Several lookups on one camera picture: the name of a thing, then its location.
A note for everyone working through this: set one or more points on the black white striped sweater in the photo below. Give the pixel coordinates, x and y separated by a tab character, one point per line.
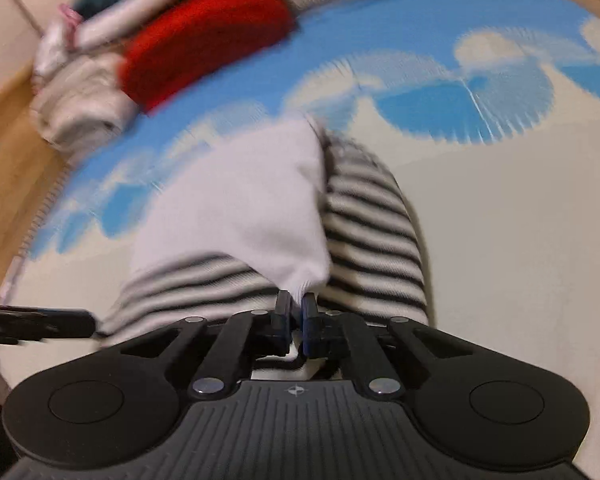
360	220

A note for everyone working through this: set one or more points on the grey folded cloth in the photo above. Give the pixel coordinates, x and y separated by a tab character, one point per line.
80	105

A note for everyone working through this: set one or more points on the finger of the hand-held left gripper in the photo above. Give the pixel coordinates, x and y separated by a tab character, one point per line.
40	324

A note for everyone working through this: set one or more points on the blue patterned bed sheet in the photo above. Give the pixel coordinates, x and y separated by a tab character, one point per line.
505	210

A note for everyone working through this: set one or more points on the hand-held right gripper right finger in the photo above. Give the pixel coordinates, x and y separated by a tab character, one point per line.
309	327

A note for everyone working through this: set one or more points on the red knitted cloth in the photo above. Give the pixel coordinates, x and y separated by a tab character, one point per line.
205	35

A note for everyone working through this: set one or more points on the white cloth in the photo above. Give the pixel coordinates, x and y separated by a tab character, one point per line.
130	7

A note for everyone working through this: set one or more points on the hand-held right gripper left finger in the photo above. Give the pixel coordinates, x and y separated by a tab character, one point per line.
282	325

